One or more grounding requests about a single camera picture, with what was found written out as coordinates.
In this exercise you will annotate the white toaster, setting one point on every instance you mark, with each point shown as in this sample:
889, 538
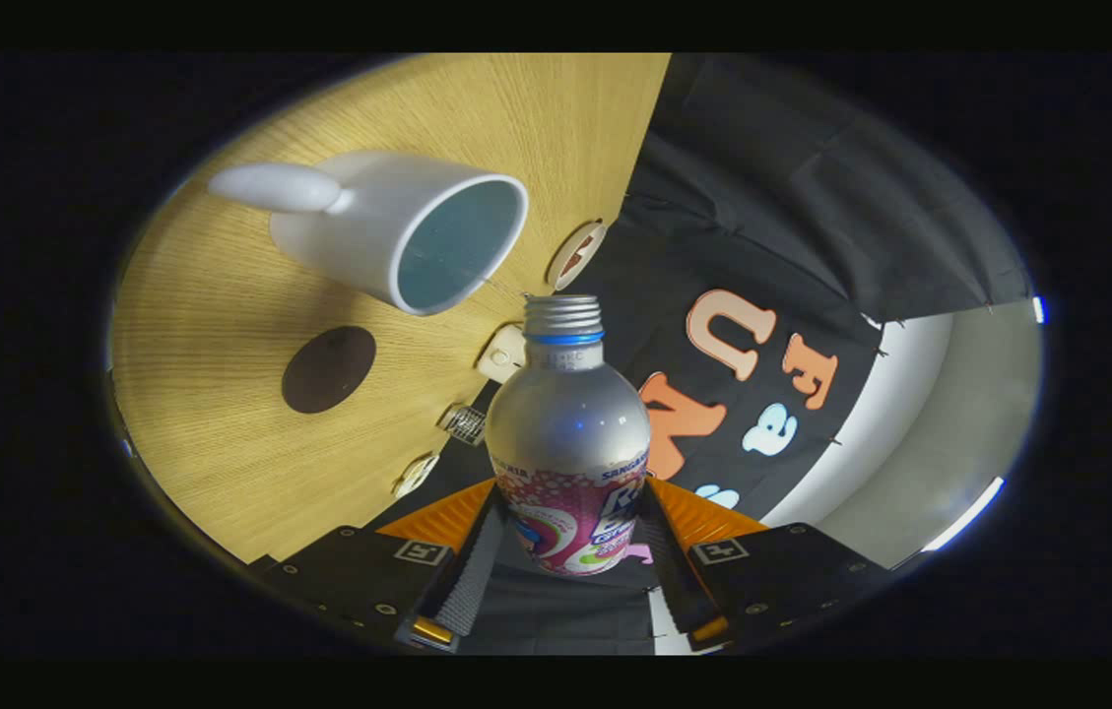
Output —
501, 354

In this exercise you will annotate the white cup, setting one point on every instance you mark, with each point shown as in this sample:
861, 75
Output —
368, 226

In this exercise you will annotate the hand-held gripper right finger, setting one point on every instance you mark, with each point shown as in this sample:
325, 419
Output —
666, 571

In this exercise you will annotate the silver juice bottle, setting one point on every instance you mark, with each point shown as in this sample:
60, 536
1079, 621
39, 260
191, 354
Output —
565, 433

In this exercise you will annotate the dark round coaster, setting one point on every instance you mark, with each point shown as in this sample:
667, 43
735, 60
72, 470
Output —
329, 369

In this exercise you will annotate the black backdrop cloth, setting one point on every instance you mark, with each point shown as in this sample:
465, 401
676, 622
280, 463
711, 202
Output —
762, 197

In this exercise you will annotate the red food pieces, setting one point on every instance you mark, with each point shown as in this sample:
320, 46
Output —
580, 254

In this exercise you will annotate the white round plate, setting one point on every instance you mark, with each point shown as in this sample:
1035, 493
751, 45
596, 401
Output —
560, 271

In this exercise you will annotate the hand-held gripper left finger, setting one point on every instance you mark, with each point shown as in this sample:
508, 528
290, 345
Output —
472, 576

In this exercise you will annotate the wooden table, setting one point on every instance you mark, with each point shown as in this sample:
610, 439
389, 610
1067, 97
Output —
221, 463

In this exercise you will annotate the white divided tray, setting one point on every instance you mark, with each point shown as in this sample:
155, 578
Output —
416, 476

